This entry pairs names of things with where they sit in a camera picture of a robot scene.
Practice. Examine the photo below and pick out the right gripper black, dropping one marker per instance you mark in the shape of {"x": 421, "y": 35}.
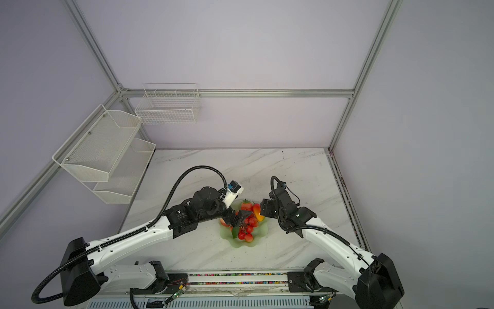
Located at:
{"x": 265, "y": 205}

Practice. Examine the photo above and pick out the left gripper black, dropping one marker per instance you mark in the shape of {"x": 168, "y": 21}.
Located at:
{"x": 238, "y": 218}

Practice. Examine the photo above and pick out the red cherry cluster fake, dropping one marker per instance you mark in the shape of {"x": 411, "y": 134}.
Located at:
{"x": 244, "y": 233}

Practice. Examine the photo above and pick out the orange yellow mango fake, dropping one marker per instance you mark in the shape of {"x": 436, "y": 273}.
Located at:
{"x": 257, "y": 212}

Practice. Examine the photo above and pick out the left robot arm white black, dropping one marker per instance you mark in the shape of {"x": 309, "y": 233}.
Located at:
{"x": 88, "y": 268}

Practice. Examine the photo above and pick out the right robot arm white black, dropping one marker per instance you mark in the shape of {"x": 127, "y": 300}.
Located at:
{"x": 372, "y": 281}

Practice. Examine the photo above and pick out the green scalloped fruit bowl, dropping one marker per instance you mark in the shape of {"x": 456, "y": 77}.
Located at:
{"x": 260, "y": 232}

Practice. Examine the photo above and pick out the white two-tier mesh shelf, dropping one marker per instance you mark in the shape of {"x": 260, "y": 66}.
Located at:
{"x": 106, "y": 155}

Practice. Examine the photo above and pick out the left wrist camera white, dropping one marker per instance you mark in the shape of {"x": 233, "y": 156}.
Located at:
{"x": 232, "y": 191}

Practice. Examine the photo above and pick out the front aluminium rail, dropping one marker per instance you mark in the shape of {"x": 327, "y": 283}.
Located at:
{"x": 262, "y": 289}

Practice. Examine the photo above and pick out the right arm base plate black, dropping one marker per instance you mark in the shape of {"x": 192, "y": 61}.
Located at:
{"x": 302, "y": 282}

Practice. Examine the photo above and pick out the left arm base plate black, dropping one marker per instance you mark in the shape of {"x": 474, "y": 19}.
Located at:
{"x": 161, "y": 286}

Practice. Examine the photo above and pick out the white wire basket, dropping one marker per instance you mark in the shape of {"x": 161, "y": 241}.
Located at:
{"x": 169, "y": 103}

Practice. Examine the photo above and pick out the aluminium frame structure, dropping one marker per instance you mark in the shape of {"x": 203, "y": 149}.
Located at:
{"x": 274, "y": 80}

